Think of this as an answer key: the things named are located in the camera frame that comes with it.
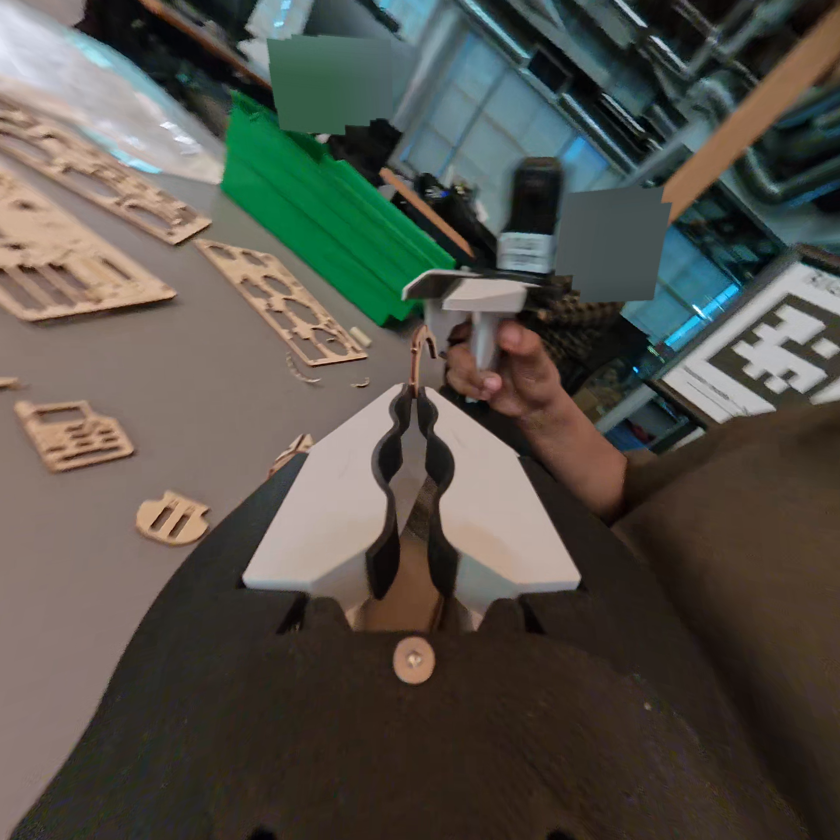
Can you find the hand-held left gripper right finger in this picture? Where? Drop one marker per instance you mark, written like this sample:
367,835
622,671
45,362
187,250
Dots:
505,525

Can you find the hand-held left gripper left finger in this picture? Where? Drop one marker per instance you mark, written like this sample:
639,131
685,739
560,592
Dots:
321,518

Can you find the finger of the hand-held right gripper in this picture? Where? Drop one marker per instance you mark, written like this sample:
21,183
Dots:
489,298
433,285

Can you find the curved wooden hook piece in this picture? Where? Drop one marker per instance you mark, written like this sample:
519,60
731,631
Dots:
415,374

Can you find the narrow wooden parts sheet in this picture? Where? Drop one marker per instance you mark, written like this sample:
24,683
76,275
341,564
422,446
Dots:
205,246

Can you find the person's right forearm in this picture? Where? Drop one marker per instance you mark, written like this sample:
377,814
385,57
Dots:
577,459

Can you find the grey desk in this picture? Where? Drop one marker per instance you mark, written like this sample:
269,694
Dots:
197,407

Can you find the person's right hand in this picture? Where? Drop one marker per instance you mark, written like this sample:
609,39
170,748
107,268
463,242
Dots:
525,374

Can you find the black bag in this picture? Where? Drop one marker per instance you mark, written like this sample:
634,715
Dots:
453,210

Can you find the small white peg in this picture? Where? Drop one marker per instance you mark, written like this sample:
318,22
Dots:
359,336

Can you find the green plastic bin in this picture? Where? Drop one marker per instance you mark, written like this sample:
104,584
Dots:
315,197

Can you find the rounded slotted wooden piece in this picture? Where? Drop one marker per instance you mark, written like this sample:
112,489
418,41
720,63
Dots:
148,525

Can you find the wooden ceiling beam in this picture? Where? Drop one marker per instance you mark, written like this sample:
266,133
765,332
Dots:
741,131

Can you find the person's brown sweater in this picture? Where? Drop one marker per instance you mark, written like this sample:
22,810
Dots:
722,558

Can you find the metal ventilation ducts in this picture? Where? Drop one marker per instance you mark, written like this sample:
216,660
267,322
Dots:
787,177

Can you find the white printed marker sign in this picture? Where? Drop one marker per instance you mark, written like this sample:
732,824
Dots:
774,341

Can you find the wide wooden parts sheet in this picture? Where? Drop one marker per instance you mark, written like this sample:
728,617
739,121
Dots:
151,292

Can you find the small rectangular wooden fret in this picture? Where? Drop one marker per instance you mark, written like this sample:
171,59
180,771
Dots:
29,420

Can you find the clear plastic wrap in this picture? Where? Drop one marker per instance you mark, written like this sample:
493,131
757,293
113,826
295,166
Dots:
98,98

